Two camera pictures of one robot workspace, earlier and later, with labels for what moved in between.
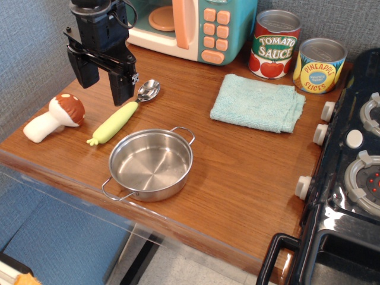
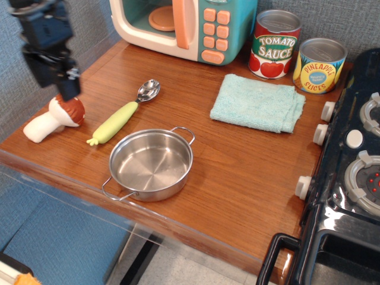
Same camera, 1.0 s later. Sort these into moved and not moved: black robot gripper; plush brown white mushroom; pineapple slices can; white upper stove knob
Moved: black robot gripper
Not moved: pineapple slices can; plush brown white mushroom; white upper stove knob
